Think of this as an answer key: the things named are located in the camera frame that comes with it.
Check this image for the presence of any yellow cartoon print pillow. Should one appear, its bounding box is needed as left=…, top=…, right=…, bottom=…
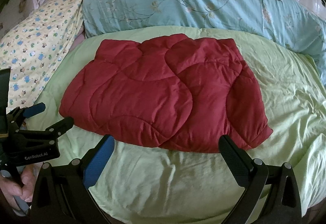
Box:
left=1, top=0, right=83, bottom=111

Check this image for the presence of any red quilted down coat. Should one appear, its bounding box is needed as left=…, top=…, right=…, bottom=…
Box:
left=59, top=34, right=272, bottom=153

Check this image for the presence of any teal floral quilt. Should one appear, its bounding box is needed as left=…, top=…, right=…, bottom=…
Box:
left=82, top=0, right=325, bottom=80

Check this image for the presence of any person's left hand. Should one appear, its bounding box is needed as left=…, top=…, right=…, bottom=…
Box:
left=1, top=164, right=39, bottom=210

